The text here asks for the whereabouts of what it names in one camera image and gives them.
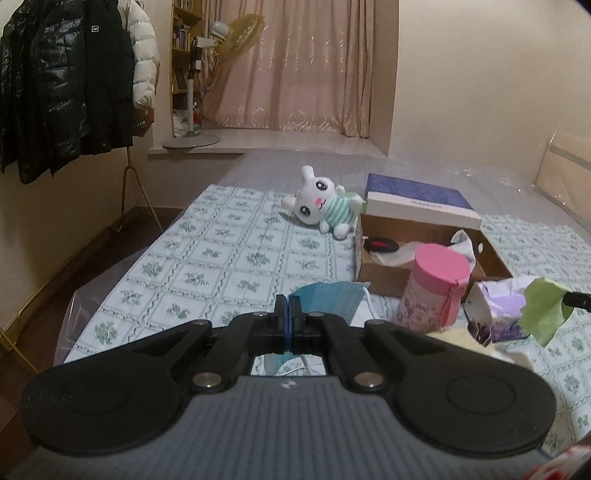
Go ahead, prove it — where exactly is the white plush bunny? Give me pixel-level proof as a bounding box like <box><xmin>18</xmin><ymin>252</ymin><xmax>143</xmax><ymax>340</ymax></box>
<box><xmin>281</xmin><ymin>165</ymin><xmax>365</xmax><ymax>241</ymax></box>

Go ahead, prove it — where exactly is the white black-trimmed face mask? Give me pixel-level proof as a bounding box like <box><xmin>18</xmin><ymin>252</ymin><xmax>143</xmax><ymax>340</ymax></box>
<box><xmin>450</xmin><ymin>229</ymin><xmax>485</xmax><ymax>273</ymax></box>

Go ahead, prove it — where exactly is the blue topped white box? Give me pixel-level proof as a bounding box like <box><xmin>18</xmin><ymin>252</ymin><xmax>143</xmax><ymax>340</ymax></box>
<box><xmin>365</xmin><ymin>173</ymin><xmax>483</xmax><ymax>230</ymax></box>

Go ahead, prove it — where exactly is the glossy black puffer jacket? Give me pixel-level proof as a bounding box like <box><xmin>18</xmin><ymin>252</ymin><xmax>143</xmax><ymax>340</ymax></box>
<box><xmin>0</xmin><ymin>0</ymin><xmax>88</xmax><ymax>185</ymax></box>

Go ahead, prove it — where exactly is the light blue face mask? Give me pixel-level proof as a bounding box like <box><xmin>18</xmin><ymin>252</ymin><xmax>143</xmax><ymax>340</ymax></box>
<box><xmin>252</xmin><ymin>280</ymin><xmax>374</xmax><ymax>377</ymax></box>

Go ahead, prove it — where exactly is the brown jacket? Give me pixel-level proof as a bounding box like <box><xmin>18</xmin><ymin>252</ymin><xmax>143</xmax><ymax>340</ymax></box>
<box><xmin>134</xmin><ymin>108</ymin><xmax>156</xmax><ymax>137</ymax></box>

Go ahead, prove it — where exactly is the plastic covered mattress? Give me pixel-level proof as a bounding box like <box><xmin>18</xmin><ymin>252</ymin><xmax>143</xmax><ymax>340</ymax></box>
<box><xmin>54</xmin><ymin>150</ymin><xmax>591</xmax><ymax>365</ymax></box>

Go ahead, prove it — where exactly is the pale yellow towel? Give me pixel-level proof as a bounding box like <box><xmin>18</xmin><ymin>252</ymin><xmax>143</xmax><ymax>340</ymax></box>
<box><xmin>425</xmin><ymin>325</ymin><xmax>536</xmax><ymax>370</ymax></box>

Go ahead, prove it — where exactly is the gold clothes rack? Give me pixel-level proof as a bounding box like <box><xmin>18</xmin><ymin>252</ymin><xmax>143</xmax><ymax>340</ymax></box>
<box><xmin>108</xmin><ymin>106</ymin><xmax>165</xmax><ymax>234</ymax></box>

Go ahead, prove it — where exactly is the black red round object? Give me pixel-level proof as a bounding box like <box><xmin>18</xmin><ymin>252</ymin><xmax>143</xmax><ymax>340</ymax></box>
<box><xmin>362</xmin><ymin>234</ymin><xmax>402</xmax><ymax>256</ymax></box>

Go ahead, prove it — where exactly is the purple tissue box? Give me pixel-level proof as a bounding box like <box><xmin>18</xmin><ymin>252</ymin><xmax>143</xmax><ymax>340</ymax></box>
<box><xmin>464</xmin><ymin>277</ymin><xmax>532</xmax><ymax>342</ymax></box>

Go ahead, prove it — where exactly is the floral printed bed sheet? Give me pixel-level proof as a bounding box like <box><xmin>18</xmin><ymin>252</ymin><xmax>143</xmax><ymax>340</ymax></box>
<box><xmin>62</xmin><ymin>185</ymin><xmax>591</xmax><ymax>457</ymax></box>

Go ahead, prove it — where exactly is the brown cardboard box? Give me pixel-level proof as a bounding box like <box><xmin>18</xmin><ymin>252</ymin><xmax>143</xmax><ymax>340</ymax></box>
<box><xmin>355</xmin><ymin>213</ymin><xmax>514</xmax><ymax>298</ymax></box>

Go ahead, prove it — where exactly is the white standing fan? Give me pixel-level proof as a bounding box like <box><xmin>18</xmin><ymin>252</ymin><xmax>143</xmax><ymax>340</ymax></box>
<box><xmin>163</xmin><ymin>14</ymin><xmax>267</xmax><ymax>151</ymax></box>

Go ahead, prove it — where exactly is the wooden bookshelf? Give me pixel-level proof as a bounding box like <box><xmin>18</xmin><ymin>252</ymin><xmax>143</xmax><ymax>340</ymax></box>
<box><xmin>170</xmin><ymin>0</ymin><xmax>204</xmax><ymax>137</ymax></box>

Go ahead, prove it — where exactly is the pink lidded bottle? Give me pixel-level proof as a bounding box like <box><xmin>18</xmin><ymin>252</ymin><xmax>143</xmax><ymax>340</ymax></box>
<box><xmin>392</xmin><ymin>244</ymin><xmax>472</xmax><ymax>334</ymax></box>

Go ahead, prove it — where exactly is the plastic wrapped wooden headboard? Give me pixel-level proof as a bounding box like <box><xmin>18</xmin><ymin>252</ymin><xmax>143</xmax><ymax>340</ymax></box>
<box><xmin>536</xmin><ymin>130</ymin><xmax>591</xmax><ymax>217</ymax></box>

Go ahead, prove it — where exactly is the dark floral scrunchie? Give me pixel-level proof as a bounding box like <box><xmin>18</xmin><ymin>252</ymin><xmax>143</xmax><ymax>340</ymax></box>
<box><xmin>466</xmin><ymin>320</ymin><xmax>493</xmax><ymax>347</ymax></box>

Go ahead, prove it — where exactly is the pink patterned curtain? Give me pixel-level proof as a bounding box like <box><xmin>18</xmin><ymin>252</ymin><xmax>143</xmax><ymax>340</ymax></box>
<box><xmin>201</xmin><ymin>0</ymin><xmax>374</xmax><ymax>139</ymax></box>

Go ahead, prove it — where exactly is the black jacket white logo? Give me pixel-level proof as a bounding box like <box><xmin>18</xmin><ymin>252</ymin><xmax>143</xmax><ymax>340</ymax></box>
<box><xmin>41</xmin><ymin>0</ymin><xmax>139</xmax><ymax>155</ymax></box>

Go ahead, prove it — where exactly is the white puffer jacket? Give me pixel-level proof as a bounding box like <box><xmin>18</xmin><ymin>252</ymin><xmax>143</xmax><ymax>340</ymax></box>
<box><xmin>115</xmin><ymin>0</ymin><xmax>160</xmax><ymax>112</ymax></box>

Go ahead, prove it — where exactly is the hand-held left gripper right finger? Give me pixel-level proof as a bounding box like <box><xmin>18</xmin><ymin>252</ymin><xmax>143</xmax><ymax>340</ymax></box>
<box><xmin>289</xmin><ymin>295</ymin><xmax>448</xmax><ymax>394</ymax></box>

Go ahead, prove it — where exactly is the light green cloth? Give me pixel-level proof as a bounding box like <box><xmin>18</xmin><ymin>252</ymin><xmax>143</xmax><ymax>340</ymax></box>
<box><xmin>517</xmin><ymin>277</ymin><xmax>576</xmax><ymax>347</ymax></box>

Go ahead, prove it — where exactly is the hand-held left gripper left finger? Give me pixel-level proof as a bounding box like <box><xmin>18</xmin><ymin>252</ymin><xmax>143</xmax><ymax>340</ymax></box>
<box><xmin>131</xmin><ymin>294</ymin><xmax>290</xmax><ymax>394</ymax></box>

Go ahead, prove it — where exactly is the red printed cloth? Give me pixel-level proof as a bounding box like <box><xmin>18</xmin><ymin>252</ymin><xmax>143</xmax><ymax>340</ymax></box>
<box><xmin>526</xmin><ymin>440</ymin><xmax>591</xmax><ymax>480</ymax></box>

